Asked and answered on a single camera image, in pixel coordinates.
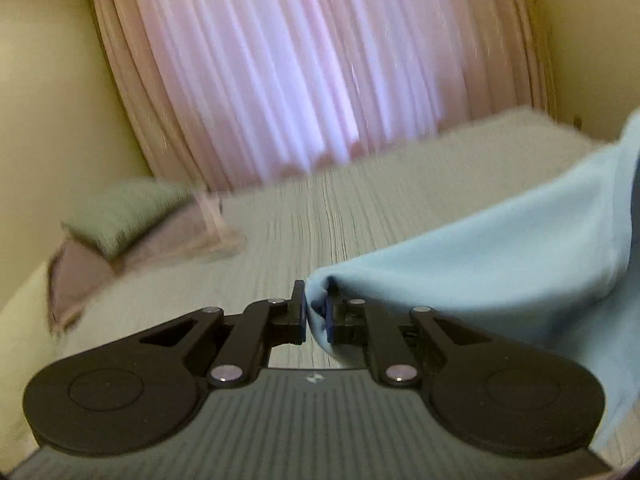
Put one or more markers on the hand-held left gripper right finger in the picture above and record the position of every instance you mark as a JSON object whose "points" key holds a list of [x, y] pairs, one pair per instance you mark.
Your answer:
{"points": [[328, 317]]}

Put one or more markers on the purple pillow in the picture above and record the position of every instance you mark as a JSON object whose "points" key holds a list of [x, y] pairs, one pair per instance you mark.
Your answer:
{"points": [[185, 240]]}

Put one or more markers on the grey striped bedspread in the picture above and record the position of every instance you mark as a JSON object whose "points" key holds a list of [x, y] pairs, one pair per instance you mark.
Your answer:
{"points": [[200, 280]]}

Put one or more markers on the green pillow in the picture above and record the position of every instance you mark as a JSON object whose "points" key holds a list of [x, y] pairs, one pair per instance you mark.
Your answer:
{"points": [[120, 215]]}

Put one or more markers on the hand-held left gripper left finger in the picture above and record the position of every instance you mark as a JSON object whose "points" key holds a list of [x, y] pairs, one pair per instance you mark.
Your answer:
{"points": [[300, 310]]}

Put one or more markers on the sheer pink curtain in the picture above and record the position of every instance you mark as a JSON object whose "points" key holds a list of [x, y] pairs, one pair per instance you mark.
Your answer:
{"points": [[300, 60]]}

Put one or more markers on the light blue cloth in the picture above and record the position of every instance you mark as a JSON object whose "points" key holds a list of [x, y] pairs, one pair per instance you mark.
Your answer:
{"points": [[475, 260]]}

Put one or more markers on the beige pink drape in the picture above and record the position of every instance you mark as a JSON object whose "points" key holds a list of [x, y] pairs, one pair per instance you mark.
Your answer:
{"points": [[130, 85], [515, 35]]}

